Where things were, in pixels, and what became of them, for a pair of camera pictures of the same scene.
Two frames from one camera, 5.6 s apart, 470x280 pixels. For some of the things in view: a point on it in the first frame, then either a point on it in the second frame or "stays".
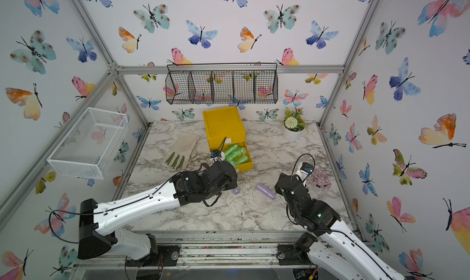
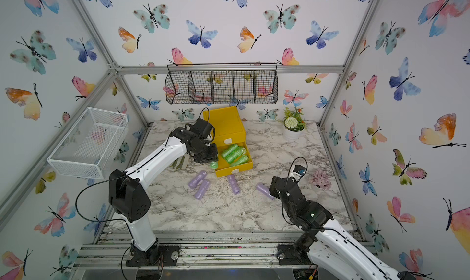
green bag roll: (235, 153) stays
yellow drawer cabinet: (226, 123) stays
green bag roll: (230, 149) stays
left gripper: (231, 180) → (213, 156)
